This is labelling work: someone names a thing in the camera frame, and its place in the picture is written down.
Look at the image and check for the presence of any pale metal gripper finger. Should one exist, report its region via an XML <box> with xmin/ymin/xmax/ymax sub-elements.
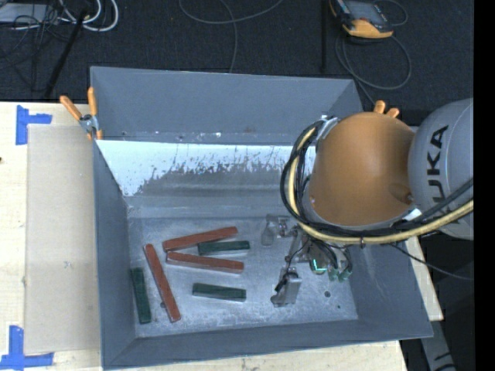
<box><xmin>270</xmin><ymin>267</ymin><xmax>304</xmax><ymax>308</ymax></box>
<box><xmin>261</xmin><ymin>213</ymin><xmax>292</xmax><ymax>247</ymax></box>

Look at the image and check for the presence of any grey metal bin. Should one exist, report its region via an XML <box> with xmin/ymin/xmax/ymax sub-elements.
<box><xmin>89</xmin><ymin>66</ymin><xmax>435</xmax><ymax>370</ymax></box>

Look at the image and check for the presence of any red-brown flat block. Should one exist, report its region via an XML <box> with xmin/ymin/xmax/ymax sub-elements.
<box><xmin>166</xmin><ymin>250</ymin><xmax>246</xmax><ymax>275</ymax></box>
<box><xmin>143</xmin><ymin>243</ymin><xmax>183</xmax><ymax>324</ymax></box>
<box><xmin>162</xmin><ymin>226</ymin><xmax>239</xmax><ymax>253</ymax></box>

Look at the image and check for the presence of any pale flat board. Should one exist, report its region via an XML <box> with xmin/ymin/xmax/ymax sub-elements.
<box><xmin>23</xmin><ymin>124</ymin><xmax>102</xmax><ymax>356</ymax></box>

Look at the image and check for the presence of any dark green flat block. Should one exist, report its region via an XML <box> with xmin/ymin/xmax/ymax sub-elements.
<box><xmin>191</xmin><ymin>282</ymin><xmax>248</xmax><ymax>304</ymax></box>
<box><xmin>197</xmin><ymin>240</ymin><xmax>251</xmax><ymax>257</ymax></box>
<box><xmin>129</xmin><ymin>267</ymin><xmax>153</xmax><ymax>325</ymax></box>

